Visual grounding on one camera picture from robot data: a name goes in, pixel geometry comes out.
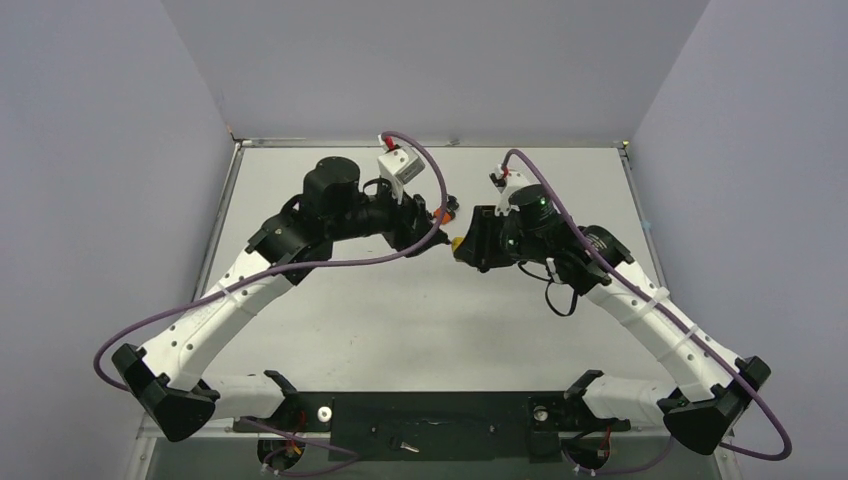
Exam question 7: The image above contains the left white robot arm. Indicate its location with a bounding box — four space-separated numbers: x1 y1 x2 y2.
112 149 447 442

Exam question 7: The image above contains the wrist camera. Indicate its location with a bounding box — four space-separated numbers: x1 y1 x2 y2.
490 166 531 217
377 137 425 204

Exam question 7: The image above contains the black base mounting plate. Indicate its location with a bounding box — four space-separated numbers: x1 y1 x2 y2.
265 391 631 463

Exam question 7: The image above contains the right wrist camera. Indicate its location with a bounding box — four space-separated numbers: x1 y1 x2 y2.
490 166 531 217

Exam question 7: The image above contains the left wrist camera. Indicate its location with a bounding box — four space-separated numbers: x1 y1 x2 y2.
377 137 425 204

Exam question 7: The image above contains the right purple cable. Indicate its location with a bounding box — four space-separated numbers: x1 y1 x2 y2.
503 148 794 462

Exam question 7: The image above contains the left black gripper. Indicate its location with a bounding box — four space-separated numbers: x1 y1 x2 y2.
329 176 447 255

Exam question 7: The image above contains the purple cable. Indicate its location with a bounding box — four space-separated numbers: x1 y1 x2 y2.
503 148 794 462
92 131 450 393

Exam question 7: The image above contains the aluminium frame rail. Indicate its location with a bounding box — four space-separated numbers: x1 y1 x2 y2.
135 390 735 440

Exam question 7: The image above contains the orange padlock with key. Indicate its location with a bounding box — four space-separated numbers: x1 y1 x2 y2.
432 195 460 225

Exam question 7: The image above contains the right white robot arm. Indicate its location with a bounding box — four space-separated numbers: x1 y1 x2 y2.
452 184 771 455

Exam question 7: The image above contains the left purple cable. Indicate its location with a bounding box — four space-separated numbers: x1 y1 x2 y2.
92 131 450 393

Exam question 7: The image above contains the yellow padlock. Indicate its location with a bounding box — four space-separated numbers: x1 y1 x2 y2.
451 237 465 252

